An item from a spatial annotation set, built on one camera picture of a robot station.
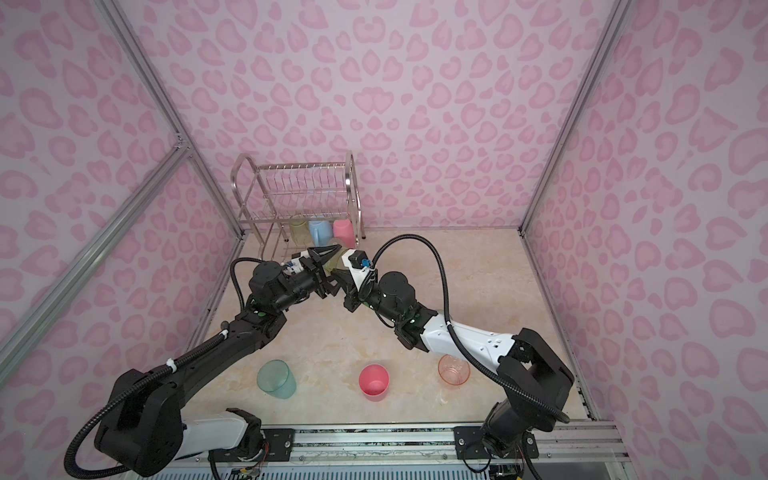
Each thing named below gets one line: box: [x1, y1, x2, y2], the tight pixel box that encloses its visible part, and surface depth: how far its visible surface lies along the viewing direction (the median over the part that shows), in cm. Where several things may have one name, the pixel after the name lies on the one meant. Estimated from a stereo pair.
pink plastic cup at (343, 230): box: [333, 219, 356, 249], surface depth 105 cm
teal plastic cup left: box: [257, 359, 297, 399], surface depth 78 cm
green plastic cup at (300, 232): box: [290, 219, 310, 247], surface depth 109 cm
